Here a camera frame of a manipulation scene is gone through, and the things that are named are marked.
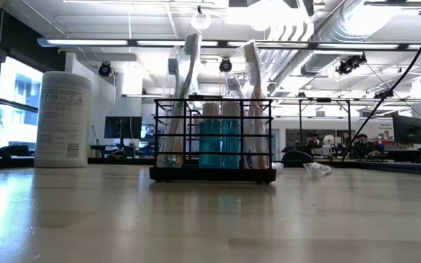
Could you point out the blue mouthwash bottle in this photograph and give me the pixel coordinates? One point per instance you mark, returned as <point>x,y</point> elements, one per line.
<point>210,146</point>
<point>230,146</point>

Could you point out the orange toothbrush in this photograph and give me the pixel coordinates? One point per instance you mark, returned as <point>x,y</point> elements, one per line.
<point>249,53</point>
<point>178,146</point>
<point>233,83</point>

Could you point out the black ceiling spotlight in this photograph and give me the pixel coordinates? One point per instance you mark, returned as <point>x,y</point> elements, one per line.
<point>225,65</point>
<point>105,69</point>

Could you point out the black computer monitor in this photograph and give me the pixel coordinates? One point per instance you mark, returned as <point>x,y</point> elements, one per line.
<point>408,129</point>
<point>123,127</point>

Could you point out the black chair back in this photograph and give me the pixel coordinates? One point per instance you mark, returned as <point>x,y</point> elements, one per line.
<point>296,157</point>

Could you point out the person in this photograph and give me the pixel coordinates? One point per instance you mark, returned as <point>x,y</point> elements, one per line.
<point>362,140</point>
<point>313,139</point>

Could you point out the white wipes canister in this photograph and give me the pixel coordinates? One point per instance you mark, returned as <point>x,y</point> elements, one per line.
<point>63,120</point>

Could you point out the black ceiling track lights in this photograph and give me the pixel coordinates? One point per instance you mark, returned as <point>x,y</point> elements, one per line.
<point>345,66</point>

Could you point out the long ceiling light bar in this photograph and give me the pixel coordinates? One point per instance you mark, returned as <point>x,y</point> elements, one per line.
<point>86,42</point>

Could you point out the black background metal frame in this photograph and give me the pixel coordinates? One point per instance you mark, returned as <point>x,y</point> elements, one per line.
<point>300,124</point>

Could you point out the silver ventilation duct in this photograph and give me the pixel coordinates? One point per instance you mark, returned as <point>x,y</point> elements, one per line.
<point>327,44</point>

